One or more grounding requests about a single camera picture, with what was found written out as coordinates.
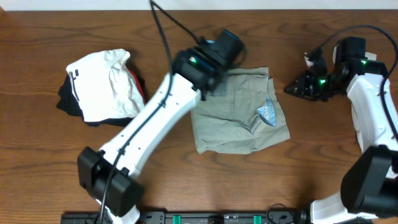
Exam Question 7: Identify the black folded garment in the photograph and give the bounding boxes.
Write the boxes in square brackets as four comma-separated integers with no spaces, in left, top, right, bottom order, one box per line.
[56,75,132,127]

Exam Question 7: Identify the light grey crumpled garment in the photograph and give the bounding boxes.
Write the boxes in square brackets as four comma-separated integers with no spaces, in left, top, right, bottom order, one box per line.
[331,43,397,152]

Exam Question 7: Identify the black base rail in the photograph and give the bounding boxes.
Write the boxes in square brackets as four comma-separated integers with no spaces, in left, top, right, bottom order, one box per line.
[60,203,312,224]

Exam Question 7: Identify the white folded garment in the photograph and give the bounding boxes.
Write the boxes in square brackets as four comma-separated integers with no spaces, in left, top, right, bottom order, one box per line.
[66,49,145,123]

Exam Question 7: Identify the khaki green shorts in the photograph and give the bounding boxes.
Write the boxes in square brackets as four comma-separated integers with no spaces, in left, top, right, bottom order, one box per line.
[191,67,290,154]

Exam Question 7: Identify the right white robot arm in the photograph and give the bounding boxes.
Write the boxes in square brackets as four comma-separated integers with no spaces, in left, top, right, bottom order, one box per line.
[284,37,397,223]

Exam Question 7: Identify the red folded garment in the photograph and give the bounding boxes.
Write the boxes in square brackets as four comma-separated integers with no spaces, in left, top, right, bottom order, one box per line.
[128,68,146,104]

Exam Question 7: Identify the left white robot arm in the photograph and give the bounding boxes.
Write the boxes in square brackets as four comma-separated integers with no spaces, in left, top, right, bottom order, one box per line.
[77,30,244,223]

